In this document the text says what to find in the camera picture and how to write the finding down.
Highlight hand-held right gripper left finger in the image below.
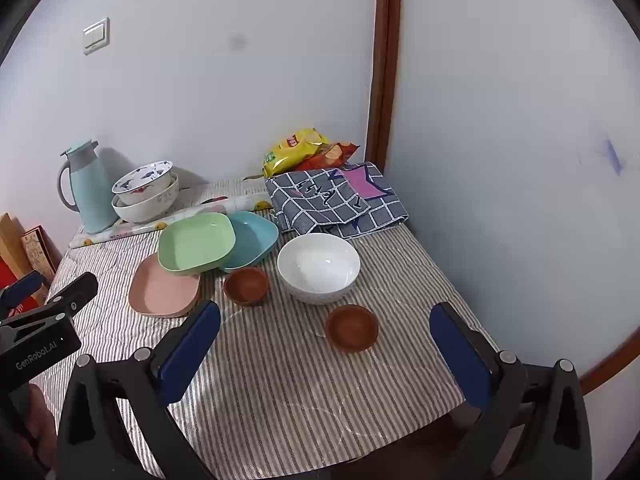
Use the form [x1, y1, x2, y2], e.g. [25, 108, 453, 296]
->
[56, 300, 222, 480]

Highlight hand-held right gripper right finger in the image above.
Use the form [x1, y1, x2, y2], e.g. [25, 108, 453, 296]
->
[429, 301, 593, 480]

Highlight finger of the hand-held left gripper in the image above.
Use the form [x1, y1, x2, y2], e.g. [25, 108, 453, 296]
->
[0, 270, 45, 318]
[45, 272, 99, 320]

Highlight pink plate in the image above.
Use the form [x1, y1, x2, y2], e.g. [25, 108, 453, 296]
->
[128, 252, 202, 319]

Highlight small brown bowl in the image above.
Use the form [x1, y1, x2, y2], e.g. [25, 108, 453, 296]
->
[324, 304, 380, 354]
[223, 266, 271, 307]

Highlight green plate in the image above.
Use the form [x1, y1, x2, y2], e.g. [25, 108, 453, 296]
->
[158, 212, 236, 277]

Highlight teal plate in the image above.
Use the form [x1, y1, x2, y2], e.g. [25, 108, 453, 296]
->
[217, 210, 280, 273]

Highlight person's left hand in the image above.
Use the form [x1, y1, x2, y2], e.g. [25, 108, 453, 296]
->
[25, 384, 59, 468]

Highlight red box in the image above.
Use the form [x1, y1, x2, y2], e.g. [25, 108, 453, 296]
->
[0, 259, 46, 311]

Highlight patterned brown box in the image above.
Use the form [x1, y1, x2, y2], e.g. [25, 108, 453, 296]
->
[20, 225, 58, 286]

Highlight brown cardboard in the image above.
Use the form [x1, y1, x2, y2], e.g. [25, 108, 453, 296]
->
[0, 212, 26, 286]

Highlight striped quilt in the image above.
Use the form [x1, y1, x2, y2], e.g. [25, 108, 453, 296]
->
[30, 177, 501, 480]

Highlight light blue thermos jug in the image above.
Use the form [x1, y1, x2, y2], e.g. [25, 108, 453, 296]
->
[56, 139, 121, 235]

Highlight rolled cartoon printed mat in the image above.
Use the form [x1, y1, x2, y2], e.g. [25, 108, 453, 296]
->
[68, 195, 275, 250]

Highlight white floral bowl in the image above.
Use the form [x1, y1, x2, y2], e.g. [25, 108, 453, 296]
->
[111, 172, 181, 224]

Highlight blue patterned bowl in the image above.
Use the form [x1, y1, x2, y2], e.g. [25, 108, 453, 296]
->
[111, 160, 174, 206]

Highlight wooden skirting board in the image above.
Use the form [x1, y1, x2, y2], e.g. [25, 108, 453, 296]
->
[577, 317, 640, 396]

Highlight printed paper sheet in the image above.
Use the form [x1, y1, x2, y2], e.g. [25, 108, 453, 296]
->
[177, 177, 271, 206]

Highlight grey checked cloth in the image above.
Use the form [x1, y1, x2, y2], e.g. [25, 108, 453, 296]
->
[264, 161, 410, 240]

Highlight yellow chip bag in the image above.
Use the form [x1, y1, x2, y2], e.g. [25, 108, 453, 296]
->
[262, 127, 332, 178]

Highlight red chip bag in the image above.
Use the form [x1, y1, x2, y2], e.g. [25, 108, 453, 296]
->
[295, 141, 361, 172]

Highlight white light switch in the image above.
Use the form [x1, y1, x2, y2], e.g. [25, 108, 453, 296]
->
[82, 17, 111, 56]

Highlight wooden door frame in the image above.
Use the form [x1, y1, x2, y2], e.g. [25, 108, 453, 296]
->
[365, 0, 403, 173]

